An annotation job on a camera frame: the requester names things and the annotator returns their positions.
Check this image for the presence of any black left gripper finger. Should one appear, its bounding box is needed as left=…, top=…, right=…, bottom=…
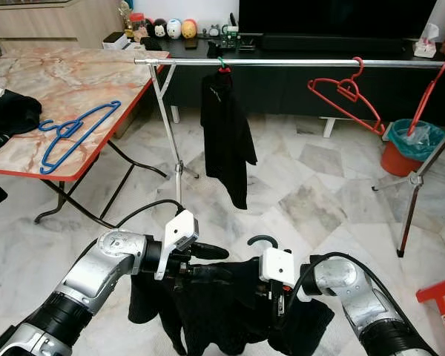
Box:
left=191, top=242, right=229, bottom=261

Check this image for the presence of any black garment yellow-green print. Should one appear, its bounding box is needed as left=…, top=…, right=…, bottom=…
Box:
left=128, top=256, right=334, bottom=356

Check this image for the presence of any blue plastic hanger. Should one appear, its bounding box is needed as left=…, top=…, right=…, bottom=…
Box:
left=39, top=100, right=122, bottom=175

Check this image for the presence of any red plastic hanger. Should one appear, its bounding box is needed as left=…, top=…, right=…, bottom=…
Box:
left=308, top=57, right=387, bottom=136
left=406, top=59, right=445, bottom=137

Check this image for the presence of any black shirt small white logo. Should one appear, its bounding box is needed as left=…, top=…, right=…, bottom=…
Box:
left=200, top=69, right=259, bottom=211

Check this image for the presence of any red plastic stool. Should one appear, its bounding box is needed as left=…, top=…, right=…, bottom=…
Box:
left=417, top=274, right=445, bottom=356

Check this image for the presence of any black television console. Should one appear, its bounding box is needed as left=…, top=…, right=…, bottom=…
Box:
left=141, top=37, right=445, bottom=139

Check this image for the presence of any red plastic bucket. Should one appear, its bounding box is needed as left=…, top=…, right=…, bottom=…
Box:
left=380, top=139, right=423, bottom=177

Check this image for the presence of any teal plastic bin liner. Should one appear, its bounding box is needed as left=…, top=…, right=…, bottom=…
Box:
left=386, top=119, right=445, bottom=162

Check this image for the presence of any silver metal clothes rack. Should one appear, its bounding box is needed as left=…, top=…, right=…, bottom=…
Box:
left=135, top=58, right=445, bottom=258

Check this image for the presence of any green white gadget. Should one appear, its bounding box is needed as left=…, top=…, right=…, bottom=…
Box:
left=221, top=24, right=243, bottom=51

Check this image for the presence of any orange round plush toy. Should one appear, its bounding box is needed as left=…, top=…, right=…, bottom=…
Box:
left=182, top=19, right=199, bottom=39

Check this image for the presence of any white round plush toy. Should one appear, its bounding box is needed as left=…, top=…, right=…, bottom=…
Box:
left=167, top=19, right=183, bottom=39

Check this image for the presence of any black plush toy white face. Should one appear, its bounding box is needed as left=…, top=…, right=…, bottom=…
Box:
left=152, top=19, right=168, bottom=39

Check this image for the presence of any small white box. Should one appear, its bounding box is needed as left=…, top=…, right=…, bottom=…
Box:
left=102, top=33, right=128, bottom=51

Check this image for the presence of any crumpled black garment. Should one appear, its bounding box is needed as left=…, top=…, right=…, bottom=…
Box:
left=0, top=89, right=43, bottom=208

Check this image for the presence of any red-lid jar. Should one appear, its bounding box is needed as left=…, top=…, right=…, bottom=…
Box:
left=128, top=13, right=148, bottom=44

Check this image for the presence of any black soundbar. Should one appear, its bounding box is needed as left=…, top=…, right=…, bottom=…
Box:
left=262, top=34, right=414, bottom=52

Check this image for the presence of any black flat television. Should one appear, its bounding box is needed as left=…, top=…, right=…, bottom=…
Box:
left=239, top=0, right=438, bottom=38

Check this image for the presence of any white pink tissue box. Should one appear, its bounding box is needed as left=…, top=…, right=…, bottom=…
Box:
left=413, top=22, right=440, bottom=59

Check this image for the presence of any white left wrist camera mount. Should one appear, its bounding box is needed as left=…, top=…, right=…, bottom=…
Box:
left=154, top=210, right=200, bottom=281

